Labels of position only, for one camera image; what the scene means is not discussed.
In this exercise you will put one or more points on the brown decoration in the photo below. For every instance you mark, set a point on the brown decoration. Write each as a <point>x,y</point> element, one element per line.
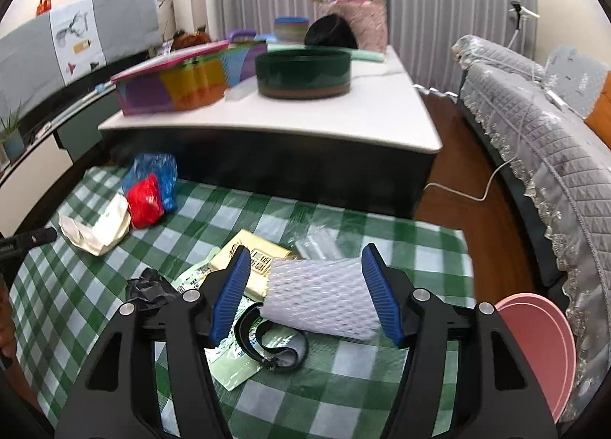
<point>188,40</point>

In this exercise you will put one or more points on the teal mat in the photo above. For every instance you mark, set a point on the teal mat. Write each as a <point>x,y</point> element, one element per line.
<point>367,56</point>

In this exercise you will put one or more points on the small potted plant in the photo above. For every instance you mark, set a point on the small potted plant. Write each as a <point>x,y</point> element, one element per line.
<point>13,143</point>

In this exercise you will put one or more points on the pink plastic basin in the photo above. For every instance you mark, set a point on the pink plastic basin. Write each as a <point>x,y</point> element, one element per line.
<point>534,348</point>

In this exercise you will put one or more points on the white-topped coffee table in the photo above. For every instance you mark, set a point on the white-topped coffee table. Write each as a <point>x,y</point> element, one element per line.
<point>334,124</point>

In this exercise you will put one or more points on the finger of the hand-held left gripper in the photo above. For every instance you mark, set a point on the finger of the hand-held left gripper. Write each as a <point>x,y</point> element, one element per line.
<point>28,239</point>

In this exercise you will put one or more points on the stack of coloured bowls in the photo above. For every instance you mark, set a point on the stack of coloured bowls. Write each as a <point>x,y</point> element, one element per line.
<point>289,28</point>

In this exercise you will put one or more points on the white phone holder stand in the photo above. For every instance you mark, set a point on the white phone holder stand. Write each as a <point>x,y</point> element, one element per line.
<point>518,12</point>

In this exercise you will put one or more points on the sofa with grey quilted cover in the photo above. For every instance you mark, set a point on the sofa with grey quilted cover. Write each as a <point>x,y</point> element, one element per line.
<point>549,157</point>

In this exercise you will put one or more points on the gold cardboard box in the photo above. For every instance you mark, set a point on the gold cardboard box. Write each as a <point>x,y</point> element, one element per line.
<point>257,253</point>

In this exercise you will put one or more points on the multicoloured storage box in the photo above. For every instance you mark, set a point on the multicoloured storage box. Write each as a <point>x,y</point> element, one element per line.
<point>191,86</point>

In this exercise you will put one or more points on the blue plastic bag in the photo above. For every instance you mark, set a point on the blue plastic bag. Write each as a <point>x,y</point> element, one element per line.
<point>157,169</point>

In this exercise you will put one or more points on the red plastic bag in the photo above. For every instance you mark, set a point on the red plastic bag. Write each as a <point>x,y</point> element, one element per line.
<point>145,203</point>

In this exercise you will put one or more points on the person's left forearm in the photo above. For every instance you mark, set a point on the person's left forearm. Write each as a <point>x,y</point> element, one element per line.
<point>5,319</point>

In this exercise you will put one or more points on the television with grey cover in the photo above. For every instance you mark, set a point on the television with grey cover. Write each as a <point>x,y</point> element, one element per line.
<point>119,19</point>

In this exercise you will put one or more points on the pale green printed packet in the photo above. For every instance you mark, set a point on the pale green printed packet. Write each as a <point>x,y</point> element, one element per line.
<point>191,279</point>

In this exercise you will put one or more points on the black paper wrapper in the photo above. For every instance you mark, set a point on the black paper wrapper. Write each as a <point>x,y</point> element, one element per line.
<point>243,339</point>

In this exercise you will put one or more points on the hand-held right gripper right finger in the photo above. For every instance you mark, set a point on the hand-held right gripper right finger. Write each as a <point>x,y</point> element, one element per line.
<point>382,298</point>

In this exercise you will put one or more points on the black bowl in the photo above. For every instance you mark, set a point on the black bowl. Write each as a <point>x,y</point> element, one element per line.
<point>329,33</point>

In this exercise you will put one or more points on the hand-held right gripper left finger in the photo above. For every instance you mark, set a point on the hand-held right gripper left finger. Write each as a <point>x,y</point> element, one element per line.
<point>231,298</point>

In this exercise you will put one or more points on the grey patterned cushion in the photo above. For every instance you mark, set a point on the grey patterned cushion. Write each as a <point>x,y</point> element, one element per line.
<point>577,76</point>

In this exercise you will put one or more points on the white power adapter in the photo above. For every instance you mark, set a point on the white power adapter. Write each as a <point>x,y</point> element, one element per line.
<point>556,99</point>

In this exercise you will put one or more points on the pink woven basket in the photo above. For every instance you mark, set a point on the pink woven basket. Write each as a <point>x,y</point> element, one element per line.
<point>370,24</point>

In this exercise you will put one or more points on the television cabinet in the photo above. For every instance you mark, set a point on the television cabinet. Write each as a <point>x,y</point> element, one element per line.
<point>33,167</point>

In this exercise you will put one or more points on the crumpled black plastic bag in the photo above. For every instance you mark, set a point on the crumpled black plastic bag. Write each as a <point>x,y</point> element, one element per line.
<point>148,286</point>

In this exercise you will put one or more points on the crumpled white plastic bag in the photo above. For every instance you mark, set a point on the crumpled white plastic bag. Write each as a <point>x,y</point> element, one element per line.
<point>105,229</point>

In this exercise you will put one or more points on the white foam net sleeve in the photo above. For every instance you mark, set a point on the white foam net sleeve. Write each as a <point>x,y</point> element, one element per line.
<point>320,296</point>

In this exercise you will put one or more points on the clear plastic wrapper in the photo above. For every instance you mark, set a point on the clear plastic wrapper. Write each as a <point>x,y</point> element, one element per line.
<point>317,243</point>

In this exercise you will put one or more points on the dark green round tin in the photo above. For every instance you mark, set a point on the dark green round tin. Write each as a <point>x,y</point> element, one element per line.
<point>300,71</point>

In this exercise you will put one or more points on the orange cushion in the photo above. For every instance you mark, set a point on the orange cushion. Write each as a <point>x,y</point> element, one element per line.
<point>601,119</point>

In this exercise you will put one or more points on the green checked tablecloth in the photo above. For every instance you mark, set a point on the green checked tablecloth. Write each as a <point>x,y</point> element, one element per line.
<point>334,386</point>

